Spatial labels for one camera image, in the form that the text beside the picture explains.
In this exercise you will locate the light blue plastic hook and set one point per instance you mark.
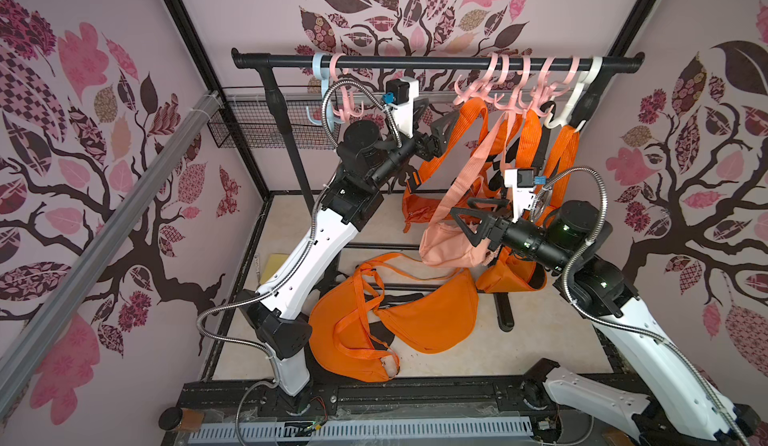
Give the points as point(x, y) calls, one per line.
point(322, 77)

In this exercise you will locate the dark orange waist bag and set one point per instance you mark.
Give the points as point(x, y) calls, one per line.
point(418, 209)

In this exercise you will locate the yellow sponge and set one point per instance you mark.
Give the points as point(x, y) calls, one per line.
point(271, 265)

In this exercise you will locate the left metal flex conduit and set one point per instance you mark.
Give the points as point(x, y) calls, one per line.
point(341, 210)

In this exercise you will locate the grey aluminium rail left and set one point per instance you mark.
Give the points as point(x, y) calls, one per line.
point(20, 361)

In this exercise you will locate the white perforated cable tray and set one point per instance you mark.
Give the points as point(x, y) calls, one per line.
point(273, 433)

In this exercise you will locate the peach pink bag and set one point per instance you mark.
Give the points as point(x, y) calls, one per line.
point(444, 243)

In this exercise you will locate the right metal flex conduit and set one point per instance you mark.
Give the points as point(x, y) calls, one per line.
point(600, 293)

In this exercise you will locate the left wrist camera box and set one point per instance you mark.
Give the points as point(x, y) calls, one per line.
point(400, 96)

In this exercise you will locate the pink plastic hook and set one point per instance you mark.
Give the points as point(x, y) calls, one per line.
point(496, 84)
point(514, 104)
point(478, 89)
point(347, 111)
point(540, 93)
point(559, 88)

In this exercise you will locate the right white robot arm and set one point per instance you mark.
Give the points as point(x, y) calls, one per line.
point(641, 417)

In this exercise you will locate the orange backpack with straps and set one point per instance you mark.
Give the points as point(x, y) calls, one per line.
point(341, 340)

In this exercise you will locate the bright orange sling bag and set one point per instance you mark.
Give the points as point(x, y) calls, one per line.
point(510, 273)

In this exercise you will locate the black wire basket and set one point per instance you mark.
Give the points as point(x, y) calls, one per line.
point(259, 128)

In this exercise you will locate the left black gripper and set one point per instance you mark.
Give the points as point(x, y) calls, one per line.
point(431, 143)

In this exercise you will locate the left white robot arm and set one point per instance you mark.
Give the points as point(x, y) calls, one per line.
point(354, 150)

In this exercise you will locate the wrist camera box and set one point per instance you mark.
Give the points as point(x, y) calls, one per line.
point(523, 184)
point(400, 96)

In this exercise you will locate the black clothes rack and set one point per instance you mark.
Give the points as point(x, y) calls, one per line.
point(264, 64)

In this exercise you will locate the metal flex conduit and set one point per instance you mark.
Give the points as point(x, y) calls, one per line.
point(600, 293)
point(341, 210)

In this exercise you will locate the white plastic hook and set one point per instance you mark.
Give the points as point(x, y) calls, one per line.
point(585, 79)

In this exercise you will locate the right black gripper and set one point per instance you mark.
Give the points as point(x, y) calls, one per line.
point(492, 228)

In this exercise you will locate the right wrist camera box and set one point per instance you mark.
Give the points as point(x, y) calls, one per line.
point(523, 184)

